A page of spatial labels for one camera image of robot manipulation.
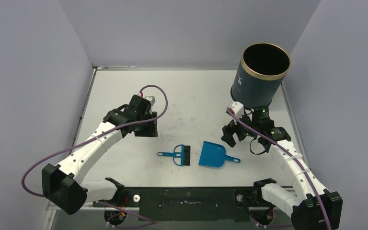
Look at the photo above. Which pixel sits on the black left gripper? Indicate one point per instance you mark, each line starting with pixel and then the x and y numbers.
pixel 151 132

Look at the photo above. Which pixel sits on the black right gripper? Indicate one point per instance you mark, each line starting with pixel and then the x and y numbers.
pixel 246 127

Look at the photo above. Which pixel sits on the blue plastic dustpan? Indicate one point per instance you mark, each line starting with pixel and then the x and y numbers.
pixel 214 155

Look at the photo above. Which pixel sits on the blue hand brush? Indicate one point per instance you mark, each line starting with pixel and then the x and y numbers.
pixel 181 155

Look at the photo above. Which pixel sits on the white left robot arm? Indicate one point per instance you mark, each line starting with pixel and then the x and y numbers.
pixel 64 185

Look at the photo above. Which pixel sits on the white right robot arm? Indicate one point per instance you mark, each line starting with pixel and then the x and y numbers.
pixel 313 206

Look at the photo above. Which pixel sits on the dark blue gold-rimmed bin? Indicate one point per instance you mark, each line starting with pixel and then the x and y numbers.
pixel 261 70

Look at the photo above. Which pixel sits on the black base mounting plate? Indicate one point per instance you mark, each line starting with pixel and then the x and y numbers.
pixel 172 212

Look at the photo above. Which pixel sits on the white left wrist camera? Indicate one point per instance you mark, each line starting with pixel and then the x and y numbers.
pixel 151 99

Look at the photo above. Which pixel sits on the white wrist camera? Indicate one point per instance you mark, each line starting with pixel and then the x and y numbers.
pixel 151 99
pixel 236 109

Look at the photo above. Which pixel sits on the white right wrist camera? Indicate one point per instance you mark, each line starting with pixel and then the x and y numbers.
pixel 236 109

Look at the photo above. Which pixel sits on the aluminium rail frame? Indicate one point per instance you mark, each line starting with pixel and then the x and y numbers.
pixel 74 199

